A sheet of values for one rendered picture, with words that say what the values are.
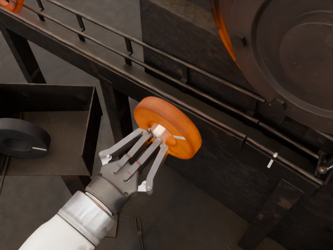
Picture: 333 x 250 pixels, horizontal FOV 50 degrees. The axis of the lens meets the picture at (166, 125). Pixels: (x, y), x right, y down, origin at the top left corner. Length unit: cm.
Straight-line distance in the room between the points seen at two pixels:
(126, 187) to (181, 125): 15
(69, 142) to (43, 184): 67
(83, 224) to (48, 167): 40
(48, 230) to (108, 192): 11
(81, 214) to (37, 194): 104
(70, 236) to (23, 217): 102
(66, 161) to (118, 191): 37
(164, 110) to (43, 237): 30
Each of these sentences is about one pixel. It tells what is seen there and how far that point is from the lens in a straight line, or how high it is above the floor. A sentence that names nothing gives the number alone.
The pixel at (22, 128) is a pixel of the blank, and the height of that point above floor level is 74.
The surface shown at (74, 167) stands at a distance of 97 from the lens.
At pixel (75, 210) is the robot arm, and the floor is 87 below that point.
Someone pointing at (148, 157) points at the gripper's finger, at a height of 85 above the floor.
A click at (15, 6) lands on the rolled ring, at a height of 61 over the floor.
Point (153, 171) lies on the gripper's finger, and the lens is 67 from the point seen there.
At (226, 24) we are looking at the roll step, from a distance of 64.
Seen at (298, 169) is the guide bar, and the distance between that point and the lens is 87.
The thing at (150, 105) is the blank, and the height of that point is 90.
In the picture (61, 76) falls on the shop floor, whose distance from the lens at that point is 197.
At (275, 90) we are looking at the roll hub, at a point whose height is 102.
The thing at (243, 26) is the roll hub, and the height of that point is 110.
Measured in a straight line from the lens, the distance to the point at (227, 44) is 70.
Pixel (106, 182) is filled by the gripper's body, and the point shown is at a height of 87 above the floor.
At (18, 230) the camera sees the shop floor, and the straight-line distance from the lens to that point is 163.
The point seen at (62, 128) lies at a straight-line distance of 104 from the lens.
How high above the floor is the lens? 146
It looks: 58 degrees down
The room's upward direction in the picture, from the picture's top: straight up
